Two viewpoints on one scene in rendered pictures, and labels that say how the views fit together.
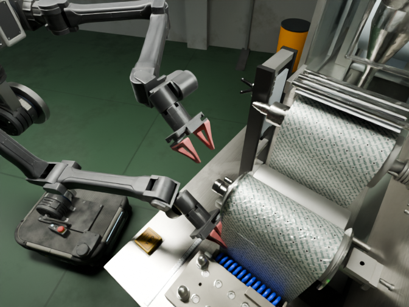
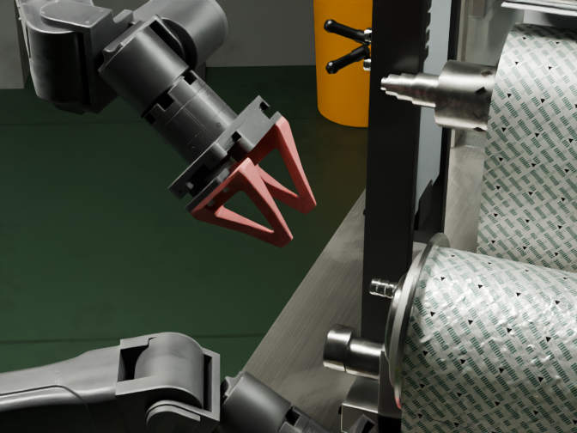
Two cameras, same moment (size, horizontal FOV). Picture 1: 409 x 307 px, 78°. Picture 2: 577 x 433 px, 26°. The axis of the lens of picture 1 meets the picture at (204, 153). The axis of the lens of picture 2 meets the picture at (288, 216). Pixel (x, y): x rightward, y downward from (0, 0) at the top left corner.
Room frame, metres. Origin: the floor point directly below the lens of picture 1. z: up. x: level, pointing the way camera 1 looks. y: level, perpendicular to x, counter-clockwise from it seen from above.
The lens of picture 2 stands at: (-0.41, 0.27, 1.84)
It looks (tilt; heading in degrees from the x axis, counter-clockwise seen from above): 31 degrees down; 343
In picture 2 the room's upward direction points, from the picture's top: straight up
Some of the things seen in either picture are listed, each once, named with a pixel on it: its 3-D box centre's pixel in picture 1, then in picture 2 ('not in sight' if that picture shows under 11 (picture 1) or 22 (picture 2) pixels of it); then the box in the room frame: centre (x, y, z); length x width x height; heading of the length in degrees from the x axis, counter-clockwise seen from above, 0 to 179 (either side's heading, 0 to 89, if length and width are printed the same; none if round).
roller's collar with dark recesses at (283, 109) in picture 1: (280, 115); (474, 97); (0.56, -0.22, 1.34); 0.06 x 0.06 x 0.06; 52
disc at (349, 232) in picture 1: (334, 258); not in sight; (0.19, -0.28, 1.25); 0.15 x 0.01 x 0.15; 142
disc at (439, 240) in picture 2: (237, 195); (423, 322); (0.34, -0.08, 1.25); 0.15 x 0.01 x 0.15; 142
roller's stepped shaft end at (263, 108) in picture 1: (262, 107); (412, 88); (0.59, -0.17, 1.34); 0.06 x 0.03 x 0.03; 52
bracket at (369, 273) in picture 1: (363, 267); not in sight; (0.16, -0.31, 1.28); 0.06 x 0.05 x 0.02; 52
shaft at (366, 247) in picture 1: (353, 240); not in sight; (0.26, -0.38, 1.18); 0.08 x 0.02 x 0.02; 52
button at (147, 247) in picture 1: (148, 240); not in sight; (0.37, 0.20, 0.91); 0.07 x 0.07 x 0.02; 52
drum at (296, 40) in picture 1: (290, 47); (365, 29); (3.14, -1.10, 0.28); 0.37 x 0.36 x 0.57; 75
